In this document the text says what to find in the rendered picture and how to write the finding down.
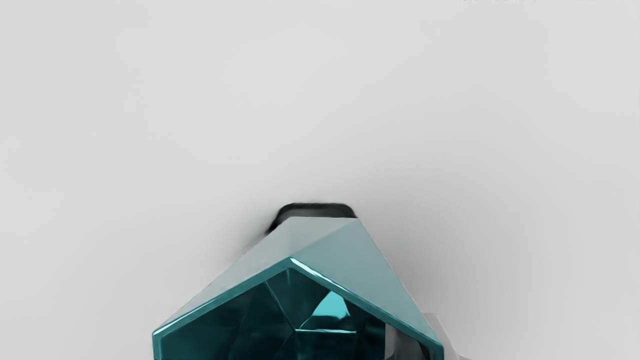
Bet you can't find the teal faceted mug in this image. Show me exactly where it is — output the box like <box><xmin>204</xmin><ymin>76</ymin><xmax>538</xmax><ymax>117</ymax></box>
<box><xmin>151</xmin><ymin>202</ymin><xmax>472</xmax><ymax>360</ymax></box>

